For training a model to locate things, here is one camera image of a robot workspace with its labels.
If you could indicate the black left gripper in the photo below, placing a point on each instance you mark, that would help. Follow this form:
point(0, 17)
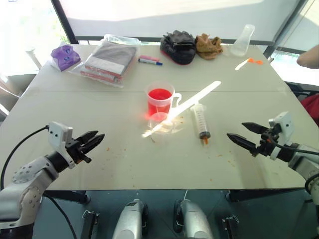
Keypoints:
point(74, 150)

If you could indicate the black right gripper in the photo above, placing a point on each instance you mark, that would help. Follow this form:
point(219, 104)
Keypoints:
point(266, 143)

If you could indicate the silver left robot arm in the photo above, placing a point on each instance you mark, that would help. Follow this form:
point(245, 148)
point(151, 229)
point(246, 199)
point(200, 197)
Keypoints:
point(27, 174)

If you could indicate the person's bare forearm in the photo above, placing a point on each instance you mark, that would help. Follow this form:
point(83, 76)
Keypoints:
point(309, 58)

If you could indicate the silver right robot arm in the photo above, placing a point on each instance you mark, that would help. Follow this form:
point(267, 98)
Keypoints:
point(301, 161)

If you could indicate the large clear plastic syringe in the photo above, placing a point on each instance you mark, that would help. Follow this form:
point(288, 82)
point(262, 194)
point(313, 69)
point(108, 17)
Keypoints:
point(200, 119)

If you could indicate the small clear glass dish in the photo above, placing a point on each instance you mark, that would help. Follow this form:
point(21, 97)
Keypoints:
point(159, 123)

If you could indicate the measuring cup with red liquid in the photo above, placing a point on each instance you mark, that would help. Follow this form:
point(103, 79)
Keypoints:
point(159, 99)

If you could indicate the black chair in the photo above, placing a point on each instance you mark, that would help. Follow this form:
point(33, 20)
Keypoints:
point(299, 88)

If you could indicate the red garment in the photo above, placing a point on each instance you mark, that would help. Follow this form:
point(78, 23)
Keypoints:
point(312, 104)

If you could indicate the clear bag with grey cloths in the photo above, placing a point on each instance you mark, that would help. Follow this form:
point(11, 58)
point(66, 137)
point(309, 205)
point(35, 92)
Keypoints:
point(107, 62)

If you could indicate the purple tissue pack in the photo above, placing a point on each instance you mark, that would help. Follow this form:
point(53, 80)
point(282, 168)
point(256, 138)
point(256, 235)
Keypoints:
point(65, 56)

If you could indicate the silver rounded robot leg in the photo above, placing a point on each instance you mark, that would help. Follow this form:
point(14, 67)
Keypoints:
point(193, 219)
point(130, 220)

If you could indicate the clear plastic flask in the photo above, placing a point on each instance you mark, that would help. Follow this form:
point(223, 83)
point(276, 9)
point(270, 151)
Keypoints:
point(241, 42)

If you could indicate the brown crumpled cloth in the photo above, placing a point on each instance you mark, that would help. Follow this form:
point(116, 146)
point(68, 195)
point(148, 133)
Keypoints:
point(208, 47)

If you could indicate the blue capped marker pen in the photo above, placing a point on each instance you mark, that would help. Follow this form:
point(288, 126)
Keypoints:
point(149, 61)

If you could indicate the pink marker pen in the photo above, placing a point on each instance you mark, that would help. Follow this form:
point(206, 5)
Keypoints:
point(149, 58)

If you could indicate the black crumpled cloth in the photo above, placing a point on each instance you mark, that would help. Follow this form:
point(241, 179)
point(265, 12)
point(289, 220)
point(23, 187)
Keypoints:
point(178, 47)

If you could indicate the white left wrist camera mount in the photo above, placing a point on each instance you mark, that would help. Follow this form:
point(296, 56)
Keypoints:
point(56, 134)

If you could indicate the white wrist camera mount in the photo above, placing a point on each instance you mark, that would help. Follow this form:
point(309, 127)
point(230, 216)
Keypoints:
point(56, 134)
point(284, 124)

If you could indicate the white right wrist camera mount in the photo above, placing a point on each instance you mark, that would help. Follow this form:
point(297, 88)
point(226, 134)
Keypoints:
point(284, 124)

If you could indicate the black table frame bar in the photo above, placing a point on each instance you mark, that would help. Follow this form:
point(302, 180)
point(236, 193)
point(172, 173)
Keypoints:
point(264, 195)
point(67, 196)

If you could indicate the black metal table bracket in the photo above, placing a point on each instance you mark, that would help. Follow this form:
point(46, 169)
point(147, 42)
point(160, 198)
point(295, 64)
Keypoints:
point(230, 227)
point(89, 224)

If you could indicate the white post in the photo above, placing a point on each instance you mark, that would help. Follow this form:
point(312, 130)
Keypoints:
point(33, 57)

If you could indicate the black window frame post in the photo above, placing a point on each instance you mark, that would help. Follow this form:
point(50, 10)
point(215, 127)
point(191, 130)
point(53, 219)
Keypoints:
point(62, 21)
point(286, 25)

